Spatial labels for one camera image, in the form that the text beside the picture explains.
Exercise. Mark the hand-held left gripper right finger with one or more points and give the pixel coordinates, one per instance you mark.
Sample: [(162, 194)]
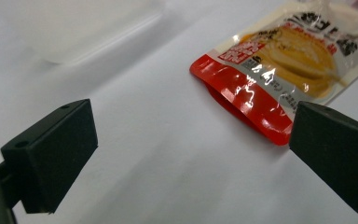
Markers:
[(338, 155)]

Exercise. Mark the clear snack packet red edge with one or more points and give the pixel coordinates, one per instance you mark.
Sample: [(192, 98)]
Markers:
[(292, 56)]

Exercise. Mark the clear plastic storage box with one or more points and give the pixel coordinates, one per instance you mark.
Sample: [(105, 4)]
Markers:
[(74, 31)]

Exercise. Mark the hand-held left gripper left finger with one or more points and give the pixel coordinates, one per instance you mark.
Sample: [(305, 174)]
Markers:
[(52, 155)]

